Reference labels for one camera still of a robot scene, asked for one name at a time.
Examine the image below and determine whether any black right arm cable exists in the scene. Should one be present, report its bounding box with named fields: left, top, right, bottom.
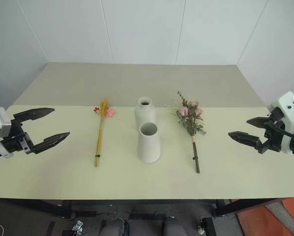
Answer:
left=266, top=112, right=294, bottom=143

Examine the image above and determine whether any silver caster wheel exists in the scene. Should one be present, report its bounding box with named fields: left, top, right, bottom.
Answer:
left=72, top=220, right=85, bottom=234

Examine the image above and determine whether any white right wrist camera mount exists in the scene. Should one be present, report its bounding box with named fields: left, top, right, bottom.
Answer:
left=267, top=91, right=294, bottom=156

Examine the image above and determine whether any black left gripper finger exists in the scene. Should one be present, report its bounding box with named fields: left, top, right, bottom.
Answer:
left=13, top=107, right=56, bottom=123
left=32, top=131, right=71, bottom=155

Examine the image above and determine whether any black caster wheel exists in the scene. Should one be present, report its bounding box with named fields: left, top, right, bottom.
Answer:
left=196, top=217, right=209, bottom=236

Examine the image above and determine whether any yellow wheat flower bunch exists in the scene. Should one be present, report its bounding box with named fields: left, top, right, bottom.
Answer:
left=92, top=96, right=117, bottom=168

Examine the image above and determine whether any white narrow-neck bottle vase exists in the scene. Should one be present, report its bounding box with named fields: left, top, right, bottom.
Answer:
left=134, top=96, right=157, bottom=131

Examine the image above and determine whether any dark grey rounded shape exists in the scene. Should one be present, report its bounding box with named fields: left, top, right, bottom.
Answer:
left=103, top=218, right=127, bottom=236

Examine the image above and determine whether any pink rose bouquet stem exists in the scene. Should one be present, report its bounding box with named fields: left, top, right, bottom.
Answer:
left=164, top=90, right=207, bottom=174

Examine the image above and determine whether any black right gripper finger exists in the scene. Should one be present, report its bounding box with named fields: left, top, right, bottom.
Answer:
left=228, top=131, right=264, bottom=151
left=245, top=117, right=273, bottom=129

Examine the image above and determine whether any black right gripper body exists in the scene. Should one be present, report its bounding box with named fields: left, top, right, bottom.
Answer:
left=257, top=107, right=286, bottom=155

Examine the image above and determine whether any black metal table frame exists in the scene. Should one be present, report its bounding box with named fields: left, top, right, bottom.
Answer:
left=0, top=196, right=289, bottom=220

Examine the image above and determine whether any white conical vase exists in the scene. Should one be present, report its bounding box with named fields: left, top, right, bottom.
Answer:
left=137, top=122, right=161, bottom=164

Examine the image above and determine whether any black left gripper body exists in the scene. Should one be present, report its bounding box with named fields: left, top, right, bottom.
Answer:
left=2, top=118, right=37, bottom=155

